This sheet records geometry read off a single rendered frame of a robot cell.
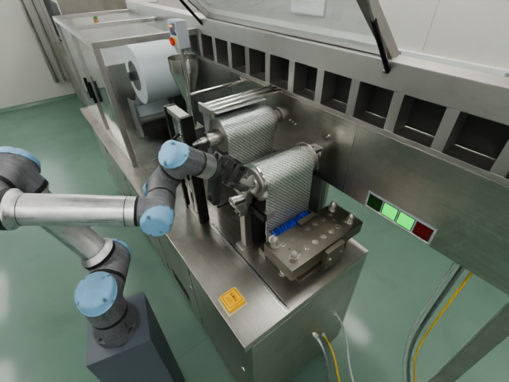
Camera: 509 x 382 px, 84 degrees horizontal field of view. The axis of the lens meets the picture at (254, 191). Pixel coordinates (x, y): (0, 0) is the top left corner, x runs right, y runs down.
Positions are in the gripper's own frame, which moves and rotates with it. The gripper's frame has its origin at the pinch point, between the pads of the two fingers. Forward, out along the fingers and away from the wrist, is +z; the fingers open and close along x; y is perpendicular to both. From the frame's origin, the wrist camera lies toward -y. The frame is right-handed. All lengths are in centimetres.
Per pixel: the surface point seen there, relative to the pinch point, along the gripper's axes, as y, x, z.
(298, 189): 6.9, -4.5, 21.6
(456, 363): -24, -77, 89
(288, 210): -2.5, -4.5, 23.5
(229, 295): -38.0, -12.8, 6.8
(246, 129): 16.9, 19.9, 3.8
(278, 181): 6.9, -4.3, 7.4
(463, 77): 54, -39, 3
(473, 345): -11, -77, 78
